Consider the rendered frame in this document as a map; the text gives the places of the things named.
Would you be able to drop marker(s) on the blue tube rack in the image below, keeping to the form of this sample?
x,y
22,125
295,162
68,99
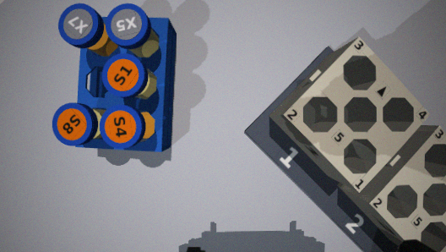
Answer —
x,y
158,105

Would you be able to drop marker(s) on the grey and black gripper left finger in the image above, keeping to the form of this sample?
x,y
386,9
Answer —
x,y
195,249

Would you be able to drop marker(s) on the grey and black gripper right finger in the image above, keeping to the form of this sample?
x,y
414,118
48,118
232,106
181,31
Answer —
x,y
414,245

